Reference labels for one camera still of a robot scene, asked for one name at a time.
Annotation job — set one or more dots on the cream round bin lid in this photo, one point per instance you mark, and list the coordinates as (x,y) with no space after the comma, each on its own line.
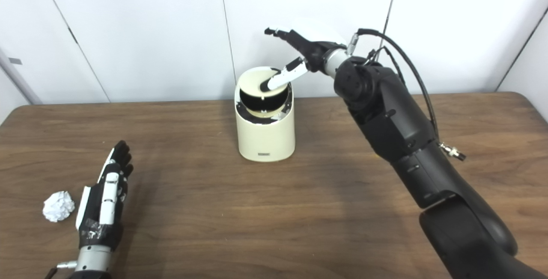
(252,80)

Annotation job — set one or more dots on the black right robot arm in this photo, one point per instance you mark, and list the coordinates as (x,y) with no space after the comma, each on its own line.
(394,133)

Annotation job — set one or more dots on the white paper ball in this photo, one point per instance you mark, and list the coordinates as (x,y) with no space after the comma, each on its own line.
(58,206)

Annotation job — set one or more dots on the cream-colored round bin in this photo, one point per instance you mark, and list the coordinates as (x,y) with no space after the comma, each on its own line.
(265,140)

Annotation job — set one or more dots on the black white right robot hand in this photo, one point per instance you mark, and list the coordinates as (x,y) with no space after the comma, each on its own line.
(312,52)

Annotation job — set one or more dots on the small gray wall tag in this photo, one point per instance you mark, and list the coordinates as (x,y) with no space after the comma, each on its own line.
(15,61)

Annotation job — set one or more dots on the gray wall corner trim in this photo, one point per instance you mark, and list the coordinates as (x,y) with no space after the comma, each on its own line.
(19,83)

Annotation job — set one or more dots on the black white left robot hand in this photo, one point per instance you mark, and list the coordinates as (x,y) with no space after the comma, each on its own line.
(108,197)

